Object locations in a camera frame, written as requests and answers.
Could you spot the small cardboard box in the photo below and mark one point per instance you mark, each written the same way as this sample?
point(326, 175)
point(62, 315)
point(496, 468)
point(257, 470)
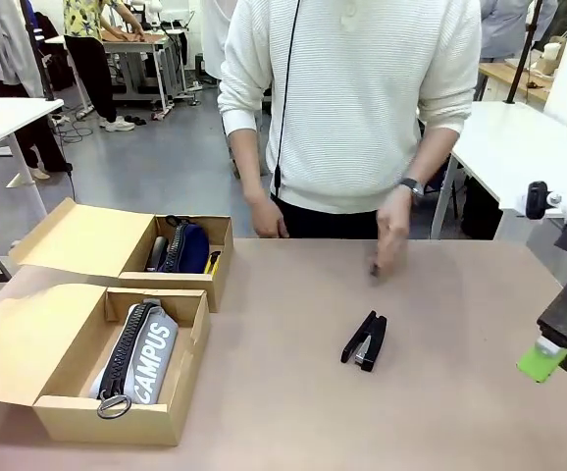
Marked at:
point(97, 240)

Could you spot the brown top workbench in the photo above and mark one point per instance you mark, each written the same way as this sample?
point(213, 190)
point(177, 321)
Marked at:
point(136, 54)

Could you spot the person in grey coat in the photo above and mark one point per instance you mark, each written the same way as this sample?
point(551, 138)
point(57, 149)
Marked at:
point(9, 49)

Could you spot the blue CAMPUS pencil case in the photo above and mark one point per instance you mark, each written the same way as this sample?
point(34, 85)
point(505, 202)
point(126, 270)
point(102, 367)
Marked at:
point(190, 245)

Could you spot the person's right forearm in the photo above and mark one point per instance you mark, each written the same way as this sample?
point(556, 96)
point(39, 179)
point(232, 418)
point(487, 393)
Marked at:
point(246, 162)

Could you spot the wooden desk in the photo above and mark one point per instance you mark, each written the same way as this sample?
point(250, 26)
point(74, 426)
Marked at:
point(514, 78)

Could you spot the person in yellow floral shirt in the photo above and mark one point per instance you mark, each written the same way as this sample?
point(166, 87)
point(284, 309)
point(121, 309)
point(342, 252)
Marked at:
point(89, 59)

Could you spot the person's left forearm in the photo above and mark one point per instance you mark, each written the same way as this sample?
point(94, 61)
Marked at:
point(430, 157)

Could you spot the black tripod pole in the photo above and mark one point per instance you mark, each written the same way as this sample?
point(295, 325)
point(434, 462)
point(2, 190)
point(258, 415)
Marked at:
point(526, 49)

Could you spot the black wristwatch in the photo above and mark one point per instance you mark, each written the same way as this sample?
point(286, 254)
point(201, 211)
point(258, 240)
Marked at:
point(413, 186)

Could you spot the yellow utility knife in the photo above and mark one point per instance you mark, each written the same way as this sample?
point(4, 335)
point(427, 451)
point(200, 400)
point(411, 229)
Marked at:
point(213, 262)

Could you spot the person's left hand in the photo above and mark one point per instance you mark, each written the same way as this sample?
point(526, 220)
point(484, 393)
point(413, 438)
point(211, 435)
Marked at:
point(391, 230)

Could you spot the person in white sweater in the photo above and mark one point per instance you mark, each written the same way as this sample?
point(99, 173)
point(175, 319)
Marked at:
point(352, 98)

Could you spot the white table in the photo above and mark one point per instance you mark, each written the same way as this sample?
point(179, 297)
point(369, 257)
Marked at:
point(509, 142)

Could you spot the person in blue-grey shirt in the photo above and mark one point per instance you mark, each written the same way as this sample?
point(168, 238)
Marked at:
point(506, 24)

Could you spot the grey CAMPUS pencil case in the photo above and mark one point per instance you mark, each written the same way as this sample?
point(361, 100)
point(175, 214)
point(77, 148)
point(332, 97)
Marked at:
point(153, 343)

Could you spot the person's right hand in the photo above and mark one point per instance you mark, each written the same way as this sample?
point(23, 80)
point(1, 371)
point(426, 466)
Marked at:
point(266, 218)

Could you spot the black wrist camera white mount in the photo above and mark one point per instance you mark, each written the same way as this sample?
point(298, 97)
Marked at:
point(538, 198)

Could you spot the large cardboard box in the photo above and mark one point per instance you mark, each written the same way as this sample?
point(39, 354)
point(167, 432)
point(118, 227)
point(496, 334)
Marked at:
point(38, 343)

